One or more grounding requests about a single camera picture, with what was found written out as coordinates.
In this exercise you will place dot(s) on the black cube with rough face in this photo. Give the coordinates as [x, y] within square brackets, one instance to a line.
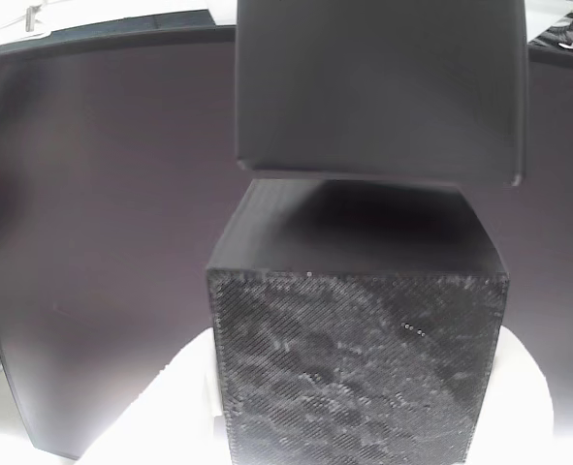
[354, 349]

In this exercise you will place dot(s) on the smooth black cube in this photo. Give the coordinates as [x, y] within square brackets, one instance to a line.
[378, 87]

